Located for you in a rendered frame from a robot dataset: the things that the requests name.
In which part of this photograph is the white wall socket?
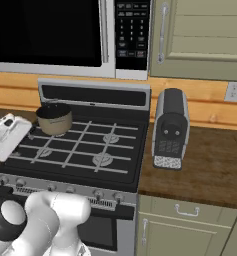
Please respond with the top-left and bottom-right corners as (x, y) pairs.
(223, 81), (237, 103)

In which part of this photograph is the olive green drawer front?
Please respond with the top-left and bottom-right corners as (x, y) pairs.
(137, 194), (237, 229)

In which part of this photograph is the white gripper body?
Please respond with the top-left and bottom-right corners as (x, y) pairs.
(0, 117), (34, 163)

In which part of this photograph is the silver base cupboard handle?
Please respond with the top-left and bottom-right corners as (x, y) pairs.
(141, 217), (150, 247)

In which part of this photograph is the silver microwave oven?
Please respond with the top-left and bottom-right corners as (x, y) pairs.
(0, 0), (152, 81)

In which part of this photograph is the black and silver stove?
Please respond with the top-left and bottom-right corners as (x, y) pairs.
(0, 78), (153, 256)

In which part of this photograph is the beige pot with dark rim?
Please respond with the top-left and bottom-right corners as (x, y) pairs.
(35, 102), (73, 137)

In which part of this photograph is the silver microwave door handle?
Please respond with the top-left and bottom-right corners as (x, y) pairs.
(101, 0), (110, 64)

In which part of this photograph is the silver drawer handle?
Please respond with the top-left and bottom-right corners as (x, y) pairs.
(174, 203), (201, 218)

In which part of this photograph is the black oven door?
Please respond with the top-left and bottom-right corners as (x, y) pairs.
(76, 201), (137, 256)

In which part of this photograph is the olive green wall cupboard door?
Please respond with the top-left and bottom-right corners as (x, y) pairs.
(149, 0), (237, 83)

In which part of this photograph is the silver wall cupboard handle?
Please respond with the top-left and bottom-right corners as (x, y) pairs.
(157, 2), (170, 65)

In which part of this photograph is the black and silver coffee machine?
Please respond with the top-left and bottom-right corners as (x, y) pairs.
(151, 87), (191, 171)

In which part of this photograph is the silver stove knob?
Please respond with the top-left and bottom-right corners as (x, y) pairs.
(92, 188), (106, 201)
(112, 191), (126, 204)
(0, 174), (10, 187)
(46, 182), (59, 193)
(64, 185), (77, 196)
(15, 177), (27, 189)

